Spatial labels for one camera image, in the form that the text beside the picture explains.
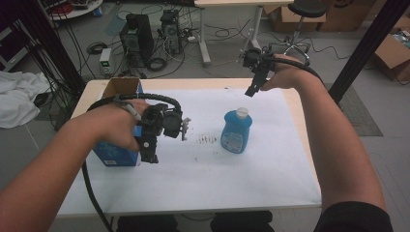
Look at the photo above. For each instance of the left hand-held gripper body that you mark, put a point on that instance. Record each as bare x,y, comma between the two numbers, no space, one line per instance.
156,121

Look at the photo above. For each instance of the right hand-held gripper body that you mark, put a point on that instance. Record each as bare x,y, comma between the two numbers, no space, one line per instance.
256,61

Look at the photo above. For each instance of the person's right hand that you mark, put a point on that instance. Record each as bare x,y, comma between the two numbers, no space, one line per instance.
285,75

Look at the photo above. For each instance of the person's left hand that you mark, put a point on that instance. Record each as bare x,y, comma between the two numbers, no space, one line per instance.
119,124

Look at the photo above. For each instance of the blue cardboard box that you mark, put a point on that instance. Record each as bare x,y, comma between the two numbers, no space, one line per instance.
116,156

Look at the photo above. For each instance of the blue bottle with white cap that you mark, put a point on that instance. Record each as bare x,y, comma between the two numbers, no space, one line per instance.
235,132

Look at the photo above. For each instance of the flat brown cardboard box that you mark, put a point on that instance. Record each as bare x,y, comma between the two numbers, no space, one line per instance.
290,21

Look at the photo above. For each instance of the white table mat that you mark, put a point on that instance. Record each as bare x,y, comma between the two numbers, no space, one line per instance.
193,180

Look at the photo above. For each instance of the white-legged desk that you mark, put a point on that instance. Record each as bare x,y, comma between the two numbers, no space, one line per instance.
225,3

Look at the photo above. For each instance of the black round stool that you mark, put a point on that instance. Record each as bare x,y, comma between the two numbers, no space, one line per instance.
306,8

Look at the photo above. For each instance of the white power supply unit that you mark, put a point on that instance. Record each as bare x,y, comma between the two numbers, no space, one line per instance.
105,61

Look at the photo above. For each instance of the large black computer tower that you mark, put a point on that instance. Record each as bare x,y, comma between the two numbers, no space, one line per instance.
138,38

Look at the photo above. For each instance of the slim black computer tower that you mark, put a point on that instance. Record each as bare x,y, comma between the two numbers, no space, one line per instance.
170,30

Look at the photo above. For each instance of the tall brown cardboard box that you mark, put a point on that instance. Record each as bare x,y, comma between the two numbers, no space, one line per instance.
348,16

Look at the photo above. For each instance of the grey floor mat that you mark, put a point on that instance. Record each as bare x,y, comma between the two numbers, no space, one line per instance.
357,112

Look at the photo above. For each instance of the person's right leg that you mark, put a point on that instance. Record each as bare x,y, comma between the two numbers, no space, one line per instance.
241,222

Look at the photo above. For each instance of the round white table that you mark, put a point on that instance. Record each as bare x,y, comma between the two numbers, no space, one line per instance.
80,13

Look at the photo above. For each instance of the open brown cardboard box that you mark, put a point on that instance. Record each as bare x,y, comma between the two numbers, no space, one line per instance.
391,51

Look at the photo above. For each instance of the white crumpled cloth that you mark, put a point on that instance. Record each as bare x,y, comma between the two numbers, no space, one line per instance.
19,96

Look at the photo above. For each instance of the black sleeve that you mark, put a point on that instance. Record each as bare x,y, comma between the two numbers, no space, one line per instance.
354,219

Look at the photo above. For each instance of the black metal frame post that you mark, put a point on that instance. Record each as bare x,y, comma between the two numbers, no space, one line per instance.
54,45
367,42

